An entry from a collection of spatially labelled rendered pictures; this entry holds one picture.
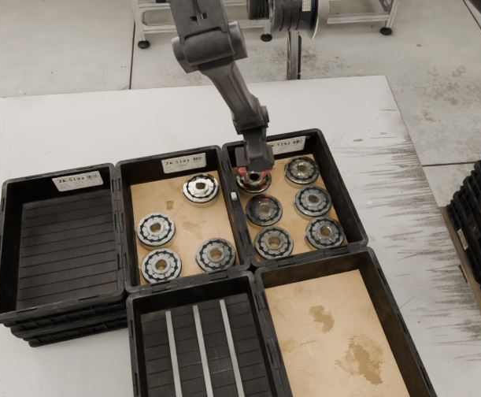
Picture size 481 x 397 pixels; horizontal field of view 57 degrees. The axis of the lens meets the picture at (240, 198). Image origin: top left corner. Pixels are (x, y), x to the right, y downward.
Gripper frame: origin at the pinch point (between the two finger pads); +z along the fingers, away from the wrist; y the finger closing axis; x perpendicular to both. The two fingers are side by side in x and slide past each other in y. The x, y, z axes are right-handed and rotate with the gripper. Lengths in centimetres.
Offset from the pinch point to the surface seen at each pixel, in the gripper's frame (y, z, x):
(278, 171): 7.9, 4.2, 3.6
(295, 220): 10.0, 4.0, -14.2
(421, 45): 135, 91, 160
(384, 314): 26, 0, -44
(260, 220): 0.1, 0.9, -14.9
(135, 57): -56, 89, 167
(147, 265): -30.4, 0.2, -25.2
